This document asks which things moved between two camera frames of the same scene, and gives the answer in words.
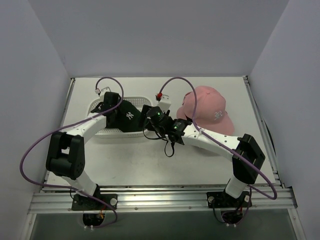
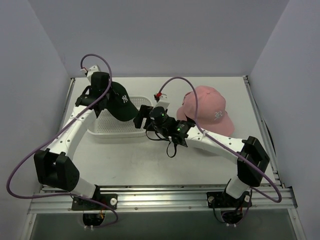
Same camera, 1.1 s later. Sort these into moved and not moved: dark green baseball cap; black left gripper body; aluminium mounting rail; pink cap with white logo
Moved: dark green baseball cap; black left gripper body
Not moved: pink cap with white logo; aluminium mounting rail
